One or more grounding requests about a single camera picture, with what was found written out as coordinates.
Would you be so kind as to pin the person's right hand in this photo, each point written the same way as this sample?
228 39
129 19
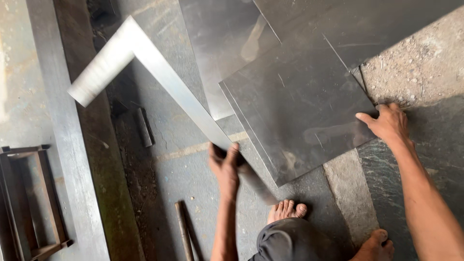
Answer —
389 125

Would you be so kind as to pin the person's left hand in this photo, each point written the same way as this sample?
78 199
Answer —
225 174

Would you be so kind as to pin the square steel sheet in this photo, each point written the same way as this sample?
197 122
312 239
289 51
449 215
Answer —
242 136
301 108

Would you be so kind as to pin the steel L-shaped square ruler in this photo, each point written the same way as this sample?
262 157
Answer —
163 70

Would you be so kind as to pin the person's left foot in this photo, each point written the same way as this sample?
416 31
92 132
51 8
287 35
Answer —
284 211

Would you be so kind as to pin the person's foot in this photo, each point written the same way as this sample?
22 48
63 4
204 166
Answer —
284 211
373 248

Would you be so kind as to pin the rusty metal rod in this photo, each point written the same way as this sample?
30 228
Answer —
184 232

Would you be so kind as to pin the small grey metal piece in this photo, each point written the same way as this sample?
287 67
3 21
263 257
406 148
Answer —
144 127

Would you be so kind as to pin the person's dark trousers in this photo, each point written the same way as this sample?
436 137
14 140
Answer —
293 241

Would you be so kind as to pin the large dull steel sheet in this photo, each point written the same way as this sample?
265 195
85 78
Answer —
362 25

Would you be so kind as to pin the person's right foot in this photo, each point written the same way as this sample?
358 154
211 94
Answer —
373 248

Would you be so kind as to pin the large shiny steel sheet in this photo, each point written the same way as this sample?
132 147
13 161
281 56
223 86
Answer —
221 47

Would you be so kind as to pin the long flat steel bar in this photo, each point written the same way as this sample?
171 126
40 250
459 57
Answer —
69 137

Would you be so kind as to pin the rusty metal frame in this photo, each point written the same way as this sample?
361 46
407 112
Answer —
50 203

